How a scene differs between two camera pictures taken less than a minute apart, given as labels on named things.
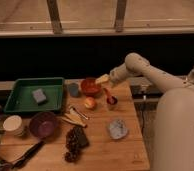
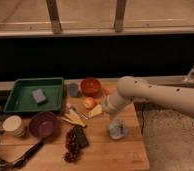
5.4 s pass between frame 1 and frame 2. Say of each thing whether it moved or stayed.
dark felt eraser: stayed
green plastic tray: stayed
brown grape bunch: stayed
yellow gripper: moved
